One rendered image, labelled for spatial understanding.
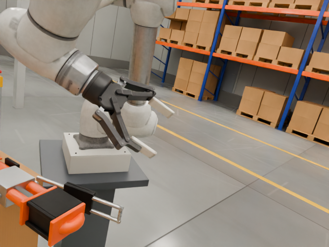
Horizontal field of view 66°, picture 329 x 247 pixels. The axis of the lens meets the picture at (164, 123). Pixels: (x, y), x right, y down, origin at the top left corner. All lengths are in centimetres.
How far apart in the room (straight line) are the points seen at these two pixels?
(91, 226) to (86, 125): 58
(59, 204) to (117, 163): 84
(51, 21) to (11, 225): 62
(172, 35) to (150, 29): 857
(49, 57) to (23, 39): 5
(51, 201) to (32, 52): 29
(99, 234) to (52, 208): 113
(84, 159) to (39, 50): 79
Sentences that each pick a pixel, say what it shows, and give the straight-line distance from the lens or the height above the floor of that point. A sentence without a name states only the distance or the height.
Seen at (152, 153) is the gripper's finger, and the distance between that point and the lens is 58.
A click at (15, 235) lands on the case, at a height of 77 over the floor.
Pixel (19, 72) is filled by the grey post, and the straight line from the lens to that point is 455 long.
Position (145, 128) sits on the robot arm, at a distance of 126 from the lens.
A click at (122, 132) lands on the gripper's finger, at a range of 57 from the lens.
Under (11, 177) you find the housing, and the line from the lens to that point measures 61.
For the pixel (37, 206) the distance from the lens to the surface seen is 51.
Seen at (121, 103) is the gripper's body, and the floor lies 127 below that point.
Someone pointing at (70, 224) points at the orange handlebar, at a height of 109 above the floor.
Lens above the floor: 141
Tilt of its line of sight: 16 degrees down
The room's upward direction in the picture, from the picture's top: 13 degrees clockwise
